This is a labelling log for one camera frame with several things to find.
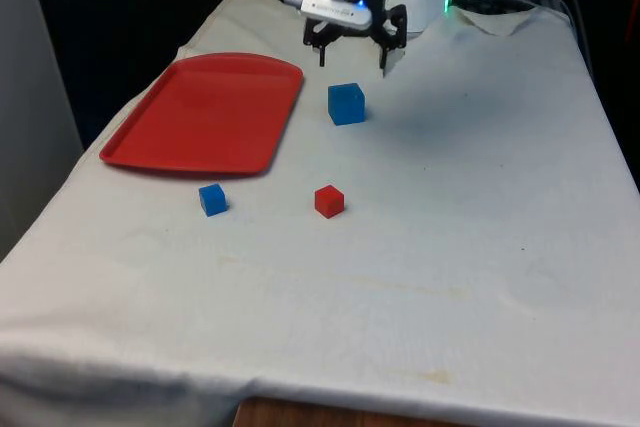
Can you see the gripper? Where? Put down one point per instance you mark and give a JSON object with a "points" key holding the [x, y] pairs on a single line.
{"points": [[376, 3]]}

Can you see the red tray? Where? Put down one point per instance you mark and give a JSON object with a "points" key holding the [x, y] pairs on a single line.
{"points": [[200, 117]]}

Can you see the large blue cube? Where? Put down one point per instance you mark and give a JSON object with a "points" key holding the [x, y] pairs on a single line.
{"points": [[346, 103]]}

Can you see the small red cube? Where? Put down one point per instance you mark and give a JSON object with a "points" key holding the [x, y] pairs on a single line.
{"points": [[329, 202]]}

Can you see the small blue cube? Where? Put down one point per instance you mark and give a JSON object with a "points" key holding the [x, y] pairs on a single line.
{"points": [[212, 199]]}

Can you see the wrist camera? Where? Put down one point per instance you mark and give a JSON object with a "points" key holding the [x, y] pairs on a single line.
{"points": [[332, 9]]}

